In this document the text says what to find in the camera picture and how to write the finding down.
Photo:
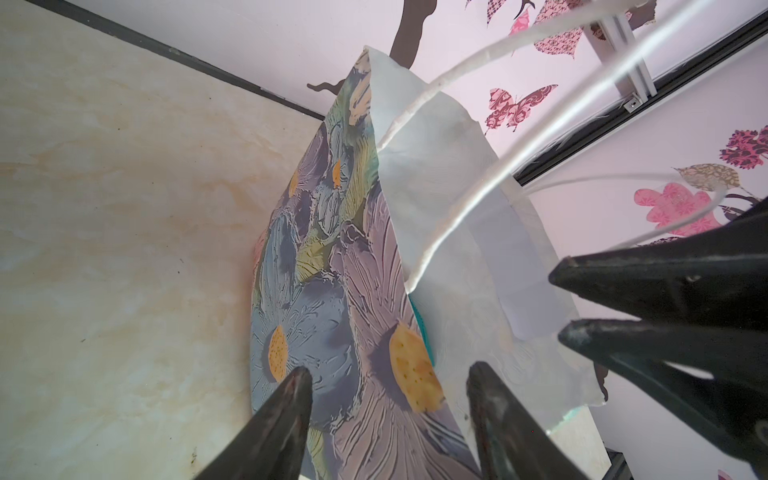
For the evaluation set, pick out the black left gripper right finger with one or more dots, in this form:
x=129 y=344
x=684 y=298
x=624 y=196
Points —
x=510 y=444

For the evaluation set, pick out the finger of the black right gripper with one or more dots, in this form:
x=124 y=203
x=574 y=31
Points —
x=712 y=379
x=715 y=278

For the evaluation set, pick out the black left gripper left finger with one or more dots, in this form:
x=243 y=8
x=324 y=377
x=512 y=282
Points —
x=272 y=444

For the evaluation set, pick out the teal Fox's candy packet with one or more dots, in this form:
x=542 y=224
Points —
x=423 y=331

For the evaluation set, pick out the floral white paper bag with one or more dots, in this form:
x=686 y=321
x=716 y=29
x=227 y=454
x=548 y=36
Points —
x=400 y=194

